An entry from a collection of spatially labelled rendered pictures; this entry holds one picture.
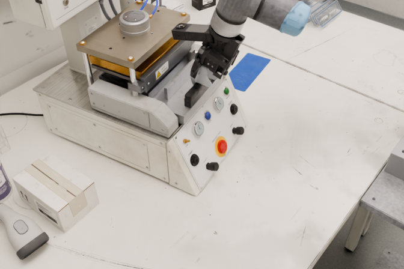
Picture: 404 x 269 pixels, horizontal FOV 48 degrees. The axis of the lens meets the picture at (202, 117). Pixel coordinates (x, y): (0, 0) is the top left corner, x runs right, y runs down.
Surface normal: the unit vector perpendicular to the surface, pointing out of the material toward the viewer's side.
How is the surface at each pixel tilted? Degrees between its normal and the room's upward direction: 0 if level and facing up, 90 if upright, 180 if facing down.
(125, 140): 90
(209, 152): 65
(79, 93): 0
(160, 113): 41
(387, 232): 0
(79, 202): 88
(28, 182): 3
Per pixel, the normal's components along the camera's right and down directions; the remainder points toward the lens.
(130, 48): -0.01, -0.75
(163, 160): -0.48, 0.58
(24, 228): 0.26, -0.53
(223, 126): 0.79, -0.04
